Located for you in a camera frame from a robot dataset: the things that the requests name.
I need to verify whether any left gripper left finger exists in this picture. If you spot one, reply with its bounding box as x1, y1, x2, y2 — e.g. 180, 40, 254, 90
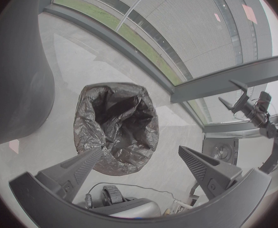
35, 147, 103, 200

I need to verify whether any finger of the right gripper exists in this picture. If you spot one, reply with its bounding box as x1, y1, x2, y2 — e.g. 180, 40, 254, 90
218, 97, 235, 113
229, 79, 249, 97

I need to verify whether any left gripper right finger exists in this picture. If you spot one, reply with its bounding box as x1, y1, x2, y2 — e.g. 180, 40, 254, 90
178, 146, 243, 201

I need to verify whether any black plastic bag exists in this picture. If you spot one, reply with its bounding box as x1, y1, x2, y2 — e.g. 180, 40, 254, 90
73, 82, 159, 176

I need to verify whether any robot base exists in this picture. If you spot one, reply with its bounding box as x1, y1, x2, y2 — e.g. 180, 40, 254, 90
84, 138, 240, 219

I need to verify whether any window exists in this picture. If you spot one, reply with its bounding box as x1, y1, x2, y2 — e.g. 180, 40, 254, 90
39, 0, 278, 133

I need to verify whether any dark grey round chair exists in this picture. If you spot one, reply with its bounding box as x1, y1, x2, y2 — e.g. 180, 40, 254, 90
0, 0, 56, 149

